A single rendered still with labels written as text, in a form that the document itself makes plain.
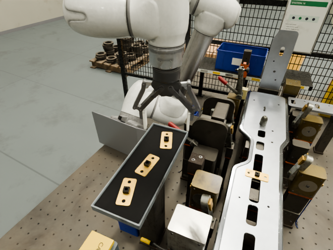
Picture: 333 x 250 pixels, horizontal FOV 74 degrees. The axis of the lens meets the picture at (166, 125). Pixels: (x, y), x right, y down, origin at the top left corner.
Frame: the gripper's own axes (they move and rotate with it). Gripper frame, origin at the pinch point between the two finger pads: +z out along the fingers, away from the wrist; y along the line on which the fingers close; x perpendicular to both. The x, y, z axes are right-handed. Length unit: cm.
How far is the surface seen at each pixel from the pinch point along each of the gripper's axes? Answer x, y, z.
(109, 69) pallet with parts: 301, -118, 119
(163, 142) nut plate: -1.3, -1.0, 6.5
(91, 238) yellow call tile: -33.4, -14.9, 6.8
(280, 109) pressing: 45, 58, 23
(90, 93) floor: 222, -126, 122
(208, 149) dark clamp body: 4.8, 15.5, 14.8
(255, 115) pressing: 39, 44, 23
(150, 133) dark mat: 3.4, -5.7, 6.8
